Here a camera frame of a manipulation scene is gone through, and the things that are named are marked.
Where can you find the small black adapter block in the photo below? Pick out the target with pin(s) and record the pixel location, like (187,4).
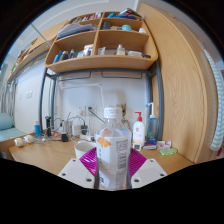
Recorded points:
(64,137)

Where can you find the white tape roll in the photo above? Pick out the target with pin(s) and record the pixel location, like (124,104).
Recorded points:
(19,142)
(29,139)

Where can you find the grey metal shelf frame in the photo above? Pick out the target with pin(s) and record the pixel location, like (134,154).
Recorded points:
(159,100)

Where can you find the small white desk clock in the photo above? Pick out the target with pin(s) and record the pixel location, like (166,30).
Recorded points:
(137,146)

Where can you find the white pump bottle red top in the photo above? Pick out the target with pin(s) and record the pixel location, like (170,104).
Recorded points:
(138,131)

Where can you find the grey striped curtain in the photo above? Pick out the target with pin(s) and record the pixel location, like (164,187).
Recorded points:
(7,98)

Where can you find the wooden wardrobe side panel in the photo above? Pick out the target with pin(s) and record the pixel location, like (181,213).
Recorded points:
(180,90)

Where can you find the black charger block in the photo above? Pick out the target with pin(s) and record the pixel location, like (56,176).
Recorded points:
(84,129)

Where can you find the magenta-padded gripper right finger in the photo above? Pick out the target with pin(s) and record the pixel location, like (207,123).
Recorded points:
(148,173)

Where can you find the wooden shelf unit with items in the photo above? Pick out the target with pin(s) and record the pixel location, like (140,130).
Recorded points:
(100,60)

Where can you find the blue flat box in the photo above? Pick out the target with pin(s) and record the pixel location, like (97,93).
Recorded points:
(150,143)

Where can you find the clear plastic water bottle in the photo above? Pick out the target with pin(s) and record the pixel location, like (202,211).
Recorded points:
(113,153)

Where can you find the white ceramic cup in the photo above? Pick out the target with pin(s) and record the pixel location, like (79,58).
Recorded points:
(82,149)

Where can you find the tall black device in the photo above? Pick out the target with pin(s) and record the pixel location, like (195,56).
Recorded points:
(48,126)

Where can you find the long wooden wall shelf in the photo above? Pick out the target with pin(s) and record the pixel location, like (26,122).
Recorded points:
(30,53)

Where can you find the blue spray bottle white nozzle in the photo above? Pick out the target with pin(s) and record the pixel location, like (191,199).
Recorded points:
(152,125)

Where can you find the white charger block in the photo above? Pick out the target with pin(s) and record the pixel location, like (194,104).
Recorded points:
(76,130)

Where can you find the small white pink box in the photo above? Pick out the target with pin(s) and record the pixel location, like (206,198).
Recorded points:
(164,144)

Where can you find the teal pillow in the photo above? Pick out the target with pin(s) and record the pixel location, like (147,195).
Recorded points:
(6,121)

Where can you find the striped green white curtain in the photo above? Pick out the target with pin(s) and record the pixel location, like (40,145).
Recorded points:
(217,113)

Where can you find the small blue bottle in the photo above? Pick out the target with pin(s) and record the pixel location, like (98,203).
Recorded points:
(37,129)

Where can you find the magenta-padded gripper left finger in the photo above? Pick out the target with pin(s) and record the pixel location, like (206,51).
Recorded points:
(75,173)

